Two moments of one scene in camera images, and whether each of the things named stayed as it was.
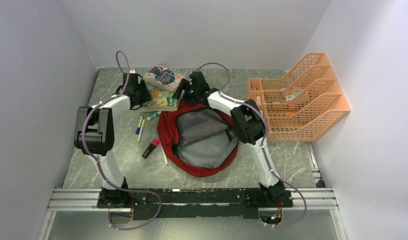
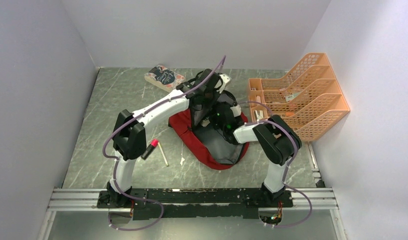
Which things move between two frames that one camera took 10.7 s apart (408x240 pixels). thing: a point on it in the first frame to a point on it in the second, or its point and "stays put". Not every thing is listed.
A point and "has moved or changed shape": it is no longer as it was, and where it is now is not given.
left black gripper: (142, 86) to (218, 90)
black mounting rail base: (194, 203) stays put
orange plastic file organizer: (304, 105) stays put
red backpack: (197, 141) has moved or changed shape
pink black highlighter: (155, 142) stays put
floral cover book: (163, 77) stays put
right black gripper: (184, 86) to (212, 119)
